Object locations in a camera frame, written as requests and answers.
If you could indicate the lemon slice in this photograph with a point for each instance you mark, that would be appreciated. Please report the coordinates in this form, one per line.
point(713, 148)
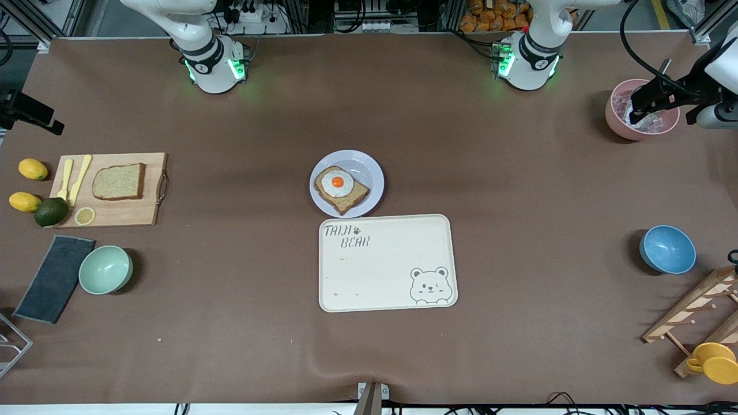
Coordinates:
point(85, 216)

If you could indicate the yellow lemon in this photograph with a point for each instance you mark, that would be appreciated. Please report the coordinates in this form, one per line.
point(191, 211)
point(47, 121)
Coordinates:
point(25, 202)
point(33, 169)

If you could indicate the mint green bowl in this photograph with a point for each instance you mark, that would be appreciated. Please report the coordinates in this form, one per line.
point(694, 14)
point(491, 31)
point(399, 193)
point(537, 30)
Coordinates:
point(105, 270)

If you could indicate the dark green avocado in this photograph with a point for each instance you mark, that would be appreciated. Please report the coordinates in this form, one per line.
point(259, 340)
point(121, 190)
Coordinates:
point(51, 212)

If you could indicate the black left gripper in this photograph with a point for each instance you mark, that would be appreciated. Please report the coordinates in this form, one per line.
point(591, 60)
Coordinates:
point(676, 95)

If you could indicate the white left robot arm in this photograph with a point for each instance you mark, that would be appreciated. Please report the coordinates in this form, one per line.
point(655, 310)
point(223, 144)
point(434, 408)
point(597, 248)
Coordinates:
point(533, 63)

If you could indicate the pink bowl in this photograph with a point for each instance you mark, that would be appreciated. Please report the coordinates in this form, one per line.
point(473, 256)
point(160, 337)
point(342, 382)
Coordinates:
point(617, 122)

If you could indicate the blue bowl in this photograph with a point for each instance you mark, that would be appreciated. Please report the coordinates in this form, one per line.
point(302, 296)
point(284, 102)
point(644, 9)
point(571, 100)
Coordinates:
point(667, 249)

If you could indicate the cream tray with bear print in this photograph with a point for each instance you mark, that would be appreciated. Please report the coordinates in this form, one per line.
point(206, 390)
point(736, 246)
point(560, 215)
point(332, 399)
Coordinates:
point(380, 271)

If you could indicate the wooden drying rack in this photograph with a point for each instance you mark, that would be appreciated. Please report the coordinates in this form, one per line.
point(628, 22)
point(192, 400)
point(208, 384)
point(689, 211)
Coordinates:
point(686, 314)

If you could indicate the yellow plastic fork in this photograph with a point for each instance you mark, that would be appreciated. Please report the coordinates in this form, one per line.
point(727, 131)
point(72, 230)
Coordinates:
point(67, 173)

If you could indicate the fried egg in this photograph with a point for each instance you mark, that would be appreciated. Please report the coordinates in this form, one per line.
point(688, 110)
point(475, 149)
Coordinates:
point(337, 183)

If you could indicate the white power strip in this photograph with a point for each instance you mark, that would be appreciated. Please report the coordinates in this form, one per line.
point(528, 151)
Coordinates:
point(253, 20)

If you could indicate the wooden cutting board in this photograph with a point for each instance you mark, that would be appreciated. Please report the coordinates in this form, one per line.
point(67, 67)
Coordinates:
point(130, 212)

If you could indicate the aluminium frame rail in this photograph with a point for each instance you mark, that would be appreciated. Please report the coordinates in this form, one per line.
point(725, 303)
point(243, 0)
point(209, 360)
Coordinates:
point(706, 26)
point(57, 26)

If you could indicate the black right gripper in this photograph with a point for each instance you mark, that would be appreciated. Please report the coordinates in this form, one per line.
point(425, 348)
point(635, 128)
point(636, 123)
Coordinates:
point(23, 109)

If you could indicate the yellow plastic knife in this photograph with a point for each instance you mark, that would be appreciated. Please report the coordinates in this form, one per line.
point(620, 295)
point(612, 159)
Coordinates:
point(81, 178)

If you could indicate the brown bread slice under egg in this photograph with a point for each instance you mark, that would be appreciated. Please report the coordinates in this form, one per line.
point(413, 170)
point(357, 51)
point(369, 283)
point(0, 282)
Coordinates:
point(351, 200)

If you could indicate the pale round plate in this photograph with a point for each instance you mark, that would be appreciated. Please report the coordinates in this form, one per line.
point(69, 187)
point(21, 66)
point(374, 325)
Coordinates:
point(369, 167)

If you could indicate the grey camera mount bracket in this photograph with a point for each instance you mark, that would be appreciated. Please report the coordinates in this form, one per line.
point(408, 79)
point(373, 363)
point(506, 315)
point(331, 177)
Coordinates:
point(369, 397)

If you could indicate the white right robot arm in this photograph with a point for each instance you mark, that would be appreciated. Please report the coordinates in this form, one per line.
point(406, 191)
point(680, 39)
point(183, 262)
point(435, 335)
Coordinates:
point(202, 69)

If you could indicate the brown bread slice plain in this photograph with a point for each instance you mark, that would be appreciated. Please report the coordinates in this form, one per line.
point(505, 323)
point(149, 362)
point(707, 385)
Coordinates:
point(118, 181)

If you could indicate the yellow cup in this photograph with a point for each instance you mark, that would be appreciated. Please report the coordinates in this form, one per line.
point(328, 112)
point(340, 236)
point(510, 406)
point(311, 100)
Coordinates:
point(718, 363)

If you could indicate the clear ice cubes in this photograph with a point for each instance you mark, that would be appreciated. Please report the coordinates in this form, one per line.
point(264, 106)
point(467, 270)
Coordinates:
point(660, 124)

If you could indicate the dark grey cloth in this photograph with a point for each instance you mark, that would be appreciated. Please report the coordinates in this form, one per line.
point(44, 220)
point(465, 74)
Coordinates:
point(55, 279)

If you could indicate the orange snack packages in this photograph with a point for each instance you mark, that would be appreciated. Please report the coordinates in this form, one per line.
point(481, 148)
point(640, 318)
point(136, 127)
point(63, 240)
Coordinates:
point(496, 14)

